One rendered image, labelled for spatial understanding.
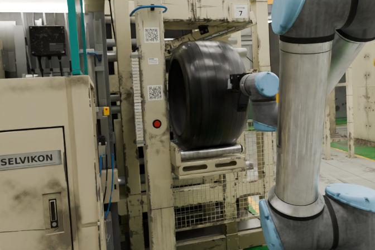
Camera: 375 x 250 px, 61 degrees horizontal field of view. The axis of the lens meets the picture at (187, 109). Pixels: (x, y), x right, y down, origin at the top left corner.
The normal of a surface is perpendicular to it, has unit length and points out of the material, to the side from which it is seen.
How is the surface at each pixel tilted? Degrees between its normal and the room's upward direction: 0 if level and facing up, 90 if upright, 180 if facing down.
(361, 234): 94
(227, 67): 65
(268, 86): 85
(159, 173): 90
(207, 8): 90
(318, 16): 110
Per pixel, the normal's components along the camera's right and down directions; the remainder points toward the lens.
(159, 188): 0.26, 0.04
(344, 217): -0.04, -0.47
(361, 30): -0.11, 0.95
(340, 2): 0.01, 0.32
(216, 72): 0.22, -0.32
